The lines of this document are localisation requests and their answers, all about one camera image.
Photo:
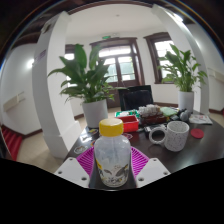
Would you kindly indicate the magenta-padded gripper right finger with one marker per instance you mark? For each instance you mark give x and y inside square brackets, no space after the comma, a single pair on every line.
[154,170]

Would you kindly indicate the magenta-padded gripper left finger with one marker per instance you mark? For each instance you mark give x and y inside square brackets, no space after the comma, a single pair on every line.
[70,171]

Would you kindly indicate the clear yellow-capped drink bottle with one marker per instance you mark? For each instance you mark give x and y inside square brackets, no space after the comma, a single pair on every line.
[112,156]

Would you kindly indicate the white speckled mug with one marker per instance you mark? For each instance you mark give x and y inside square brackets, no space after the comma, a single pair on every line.
[176,136]

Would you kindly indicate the round patterned sticker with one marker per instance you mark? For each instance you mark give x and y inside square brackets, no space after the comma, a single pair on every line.
[127,136]

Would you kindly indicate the red plastic box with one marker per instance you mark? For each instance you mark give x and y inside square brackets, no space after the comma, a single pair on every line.
[130,124]

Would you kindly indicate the brown tray with white items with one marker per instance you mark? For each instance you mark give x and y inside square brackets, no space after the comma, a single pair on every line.
[151,115]

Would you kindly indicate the flat round red coaster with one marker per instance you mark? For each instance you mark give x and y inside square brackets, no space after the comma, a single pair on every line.
[197,133]

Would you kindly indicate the green flat pouch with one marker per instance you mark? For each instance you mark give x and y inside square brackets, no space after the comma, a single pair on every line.
[169,111]

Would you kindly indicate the green plant in white pot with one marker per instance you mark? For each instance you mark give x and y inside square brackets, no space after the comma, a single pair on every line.
[95,113]
[185,100]

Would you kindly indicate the dark grey rounded object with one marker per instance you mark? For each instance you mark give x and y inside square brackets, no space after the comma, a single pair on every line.
[185,115]

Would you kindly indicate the green flat box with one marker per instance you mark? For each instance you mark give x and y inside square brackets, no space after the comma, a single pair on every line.
[126,113]

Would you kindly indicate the printed magazine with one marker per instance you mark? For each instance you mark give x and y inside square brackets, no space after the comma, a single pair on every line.
[200,119]

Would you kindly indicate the black chair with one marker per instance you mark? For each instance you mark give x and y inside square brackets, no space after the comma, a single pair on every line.
[136,97]

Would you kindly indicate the dark wooden glazed double door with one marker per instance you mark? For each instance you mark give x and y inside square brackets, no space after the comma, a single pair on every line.
[125,68]

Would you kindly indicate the dark-framed window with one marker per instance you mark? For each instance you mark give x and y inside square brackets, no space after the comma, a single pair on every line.
[161,46]
[70,55]

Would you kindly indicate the green exit sign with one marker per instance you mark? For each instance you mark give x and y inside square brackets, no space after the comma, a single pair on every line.
[106,37]

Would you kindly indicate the white wall-mounted trunking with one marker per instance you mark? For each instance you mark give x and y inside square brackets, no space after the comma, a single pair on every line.
[13,101]
[216,76]

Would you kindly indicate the glowing wall lamp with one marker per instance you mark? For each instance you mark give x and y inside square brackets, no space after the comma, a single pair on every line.
[30,63]

